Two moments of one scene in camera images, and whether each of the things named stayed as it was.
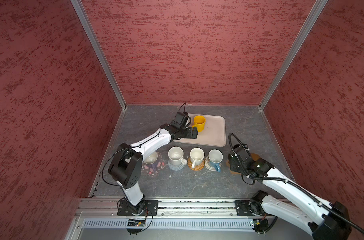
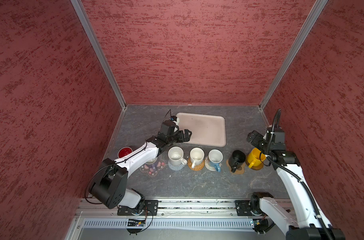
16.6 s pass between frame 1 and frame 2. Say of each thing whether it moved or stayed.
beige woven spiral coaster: stayed
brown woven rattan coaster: stayed
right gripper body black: moved
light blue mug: stayed
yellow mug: moved
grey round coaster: stayed
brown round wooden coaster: moved
